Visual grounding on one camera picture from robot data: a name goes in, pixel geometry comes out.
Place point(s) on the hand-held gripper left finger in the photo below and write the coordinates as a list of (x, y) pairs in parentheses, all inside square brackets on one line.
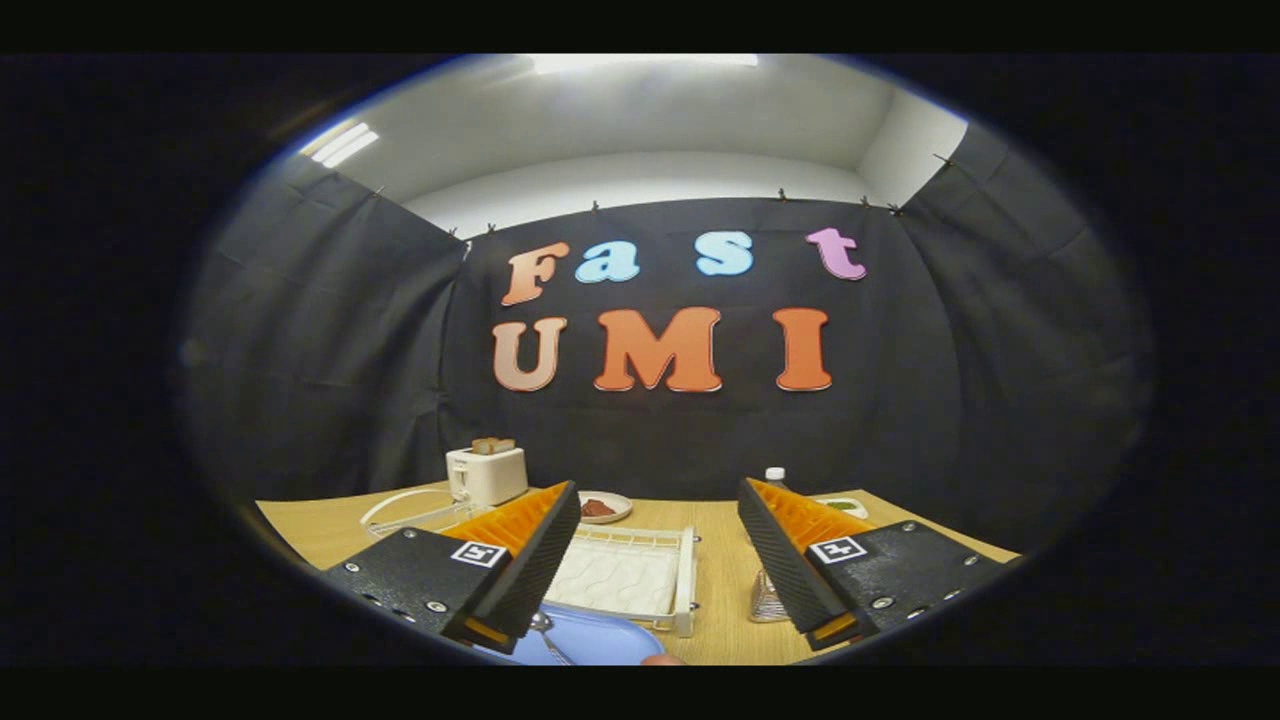
[(540, 555)]

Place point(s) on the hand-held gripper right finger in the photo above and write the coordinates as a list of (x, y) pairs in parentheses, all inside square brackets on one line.
[(780, 565)]

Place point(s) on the blue plate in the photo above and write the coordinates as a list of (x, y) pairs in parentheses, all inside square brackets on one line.
[(610, 640)]

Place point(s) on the small plate with red food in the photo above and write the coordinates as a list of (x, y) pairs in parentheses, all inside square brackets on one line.
[(600, 508)]

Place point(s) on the white tray with green food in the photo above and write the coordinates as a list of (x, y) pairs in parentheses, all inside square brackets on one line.
[(845, 506)]

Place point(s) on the clear bottle with red label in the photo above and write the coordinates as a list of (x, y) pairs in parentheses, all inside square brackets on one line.
[(775, 477)]

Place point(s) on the white toaster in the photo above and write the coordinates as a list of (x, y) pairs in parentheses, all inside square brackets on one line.
[(490, 478)]

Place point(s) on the black backdrop cloth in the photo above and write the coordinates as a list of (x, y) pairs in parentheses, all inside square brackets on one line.
[(900, 400)]

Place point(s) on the striped ceiling light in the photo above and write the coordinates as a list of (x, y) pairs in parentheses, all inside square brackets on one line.
[(340, 144)]

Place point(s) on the wide ceiling light panel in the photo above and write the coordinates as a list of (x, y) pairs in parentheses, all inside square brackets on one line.
[(640, 62)]

